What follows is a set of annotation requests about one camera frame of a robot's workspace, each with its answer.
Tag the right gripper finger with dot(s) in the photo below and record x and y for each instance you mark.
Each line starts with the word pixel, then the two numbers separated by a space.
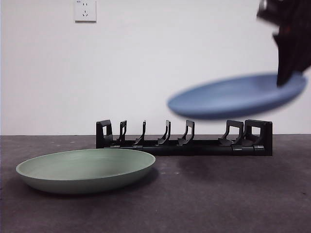
pixel 291 53

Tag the blue round plate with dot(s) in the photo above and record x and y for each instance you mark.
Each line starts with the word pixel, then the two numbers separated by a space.
pixel 230 102

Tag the pale green round plate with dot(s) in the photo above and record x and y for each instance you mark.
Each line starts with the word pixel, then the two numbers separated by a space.
pixel 85 174

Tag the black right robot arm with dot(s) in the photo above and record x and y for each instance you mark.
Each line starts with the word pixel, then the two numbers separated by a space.
pixel 291 12

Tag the black plastic plate rack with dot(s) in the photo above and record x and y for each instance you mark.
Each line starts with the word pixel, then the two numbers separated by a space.
pixel 206 150

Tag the white wall socket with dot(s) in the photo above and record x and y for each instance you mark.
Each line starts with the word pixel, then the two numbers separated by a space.
pixel 85 11

